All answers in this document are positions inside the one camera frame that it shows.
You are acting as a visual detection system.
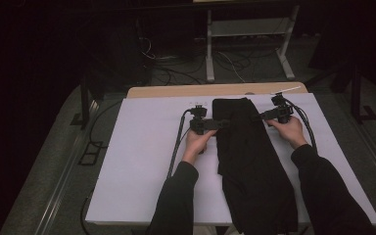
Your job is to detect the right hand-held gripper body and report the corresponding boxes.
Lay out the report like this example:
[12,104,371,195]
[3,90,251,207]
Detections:
[259,85,303,125]

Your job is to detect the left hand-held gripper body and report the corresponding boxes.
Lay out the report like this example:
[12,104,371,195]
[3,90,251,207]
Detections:
[188,101,222,136]

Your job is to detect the black pants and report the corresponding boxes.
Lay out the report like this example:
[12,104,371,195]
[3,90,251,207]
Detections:
[211,97,299,235]

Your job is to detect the person's left hand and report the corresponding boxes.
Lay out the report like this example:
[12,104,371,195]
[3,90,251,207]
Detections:
[181,128,218,166]

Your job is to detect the person's right hand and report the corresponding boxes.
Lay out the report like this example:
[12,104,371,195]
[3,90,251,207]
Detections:
[265,115,309,151]

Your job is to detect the wooden table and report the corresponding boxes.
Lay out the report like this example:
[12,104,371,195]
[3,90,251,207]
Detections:
[125,81,309,99]

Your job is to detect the white table board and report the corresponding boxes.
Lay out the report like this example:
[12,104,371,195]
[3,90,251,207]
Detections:
[84,92,376,227]

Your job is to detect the black metal stand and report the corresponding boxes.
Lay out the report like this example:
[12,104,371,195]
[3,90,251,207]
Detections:
[70,70,107,130]
[306,57,376,124]

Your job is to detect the white metal stand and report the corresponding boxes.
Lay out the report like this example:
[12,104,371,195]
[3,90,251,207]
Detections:
[205,4,301,83]

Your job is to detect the left hand-held gripper black cable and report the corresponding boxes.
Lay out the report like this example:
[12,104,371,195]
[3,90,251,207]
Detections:
[166,109,194,179]

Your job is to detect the hand-held gripper black cable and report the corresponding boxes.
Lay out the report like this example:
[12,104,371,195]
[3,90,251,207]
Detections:
[285,97,318,154]
[166,109,194,179]

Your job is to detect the right hand-held gripper black cable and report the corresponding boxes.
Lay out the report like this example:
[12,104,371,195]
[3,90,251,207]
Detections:
[285,97,318,154]

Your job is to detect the bundle of floor cables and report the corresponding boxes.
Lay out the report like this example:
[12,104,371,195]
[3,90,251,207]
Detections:
[137,34,208,86]

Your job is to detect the black floor cable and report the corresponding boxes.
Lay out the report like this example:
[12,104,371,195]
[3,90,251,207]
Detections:
[88,99,125,150]

